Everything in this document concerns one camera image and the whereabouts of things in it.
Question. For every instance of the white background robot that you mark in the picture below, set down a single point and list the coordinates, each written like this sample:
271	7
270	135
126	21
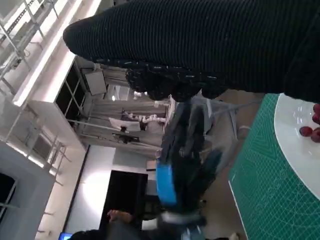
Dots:
152	119

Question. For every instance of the person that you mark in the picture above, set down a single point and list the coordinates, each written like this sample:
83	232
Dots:
117	230

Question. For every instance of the grey chair with white frame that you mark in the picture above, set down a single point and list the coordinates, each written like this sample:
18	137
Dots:
226	110

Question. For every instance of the laptop with blue screen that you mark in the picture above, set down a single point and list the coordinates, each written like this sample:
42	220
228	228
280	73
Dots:
65	236

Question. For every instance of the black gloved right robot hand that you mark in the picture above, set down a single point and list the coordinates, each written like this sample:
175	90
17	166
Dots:
200	40

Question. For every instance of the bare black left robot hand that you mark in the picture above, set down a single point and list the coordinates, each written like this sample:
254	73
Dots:
187	162

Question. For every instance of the green cutting mat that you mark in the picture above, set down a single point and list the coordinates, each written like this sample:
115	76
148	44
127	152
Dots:
260	180

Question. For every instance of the dark window with white frame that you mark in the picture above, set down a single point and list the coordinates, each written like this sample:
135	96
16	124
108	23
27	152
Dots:
72	95

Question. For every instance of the purple toy grape bunch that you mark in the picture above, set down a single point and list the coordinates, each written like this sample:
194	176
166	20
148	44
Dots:
315	132

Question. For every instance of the white plate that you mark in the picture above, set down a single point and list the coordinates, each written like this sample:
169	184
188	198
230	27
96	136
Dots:
290	150

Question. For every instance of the black screen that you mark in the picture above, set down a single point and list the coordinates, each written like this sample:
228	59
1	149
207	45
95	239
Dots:
125	192

